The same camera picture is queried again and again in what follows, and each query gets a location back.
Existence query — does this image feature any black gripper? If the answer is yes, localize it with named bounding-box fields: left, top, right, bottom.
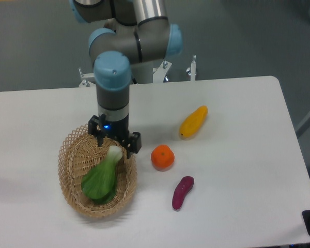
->
left=88, top=114, right=142, bottom=159

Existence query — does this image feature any green bok choy vegetable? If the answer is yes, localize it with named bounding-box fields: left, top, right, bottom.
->
left=81, top=146, right=122, bottom=205

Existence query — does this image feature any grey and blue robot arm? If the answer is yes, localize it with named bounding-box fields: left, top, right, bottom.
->
left=69, top=1, right=183, bottom=156

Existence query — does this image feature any woven wicker basket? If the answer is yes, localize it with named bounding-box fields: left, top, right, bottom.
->
left=58, top=124, right=137, bottom=218

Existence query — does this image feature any orange tangerine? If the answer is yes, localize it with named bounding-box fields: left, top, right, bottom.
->
left=150, top=144, right=175, bottom=170

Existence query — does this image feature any yellow papaya fruit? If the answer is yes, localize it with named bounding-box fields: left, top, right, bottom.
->
left=179, top=105, right=208, bottom=138

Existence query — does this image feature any purple sweet potato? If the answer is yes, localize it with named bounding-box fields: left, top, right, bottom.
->
left=172, top=176, right=194, bottom=210

